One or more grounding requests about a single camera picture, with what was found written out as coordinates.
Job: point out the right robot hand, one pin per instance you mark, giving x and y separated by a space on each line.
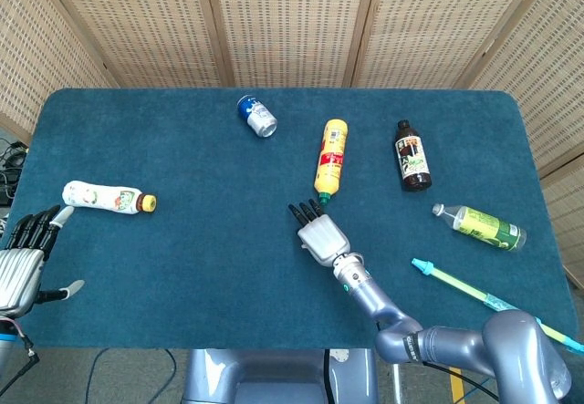
321 235

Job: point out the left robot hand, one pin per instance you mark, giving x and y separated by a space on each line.
20 262

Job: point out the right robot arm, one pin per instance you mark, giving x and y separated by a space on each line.
456 344

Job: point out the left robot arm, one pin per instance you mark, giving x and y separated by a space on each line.
5 349

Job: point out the yellow squeeze bottle green cap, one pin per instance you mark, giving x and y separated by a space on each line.
331 158

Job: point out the white bottle yellow cap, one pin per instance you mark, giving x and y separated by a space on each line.
102 197

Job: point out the dark brown glass bottle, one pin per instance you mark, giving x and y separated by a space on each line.
412 158

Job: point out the blue white drink can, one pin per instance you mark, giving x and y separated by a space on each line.
257 116

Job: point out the blue table cloth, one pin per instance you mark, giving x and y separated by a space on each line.
182 249

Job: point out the robot torso base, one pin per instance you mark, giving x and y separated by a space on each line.
278 376

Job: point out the cyan green water squirter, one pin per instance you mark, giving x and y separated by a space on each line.
461 286

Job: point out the clear bottle green label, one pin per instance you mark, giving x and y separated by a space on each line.
483 227

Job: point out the bamboo folding screen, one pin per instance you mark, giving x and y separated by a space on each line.
292 25

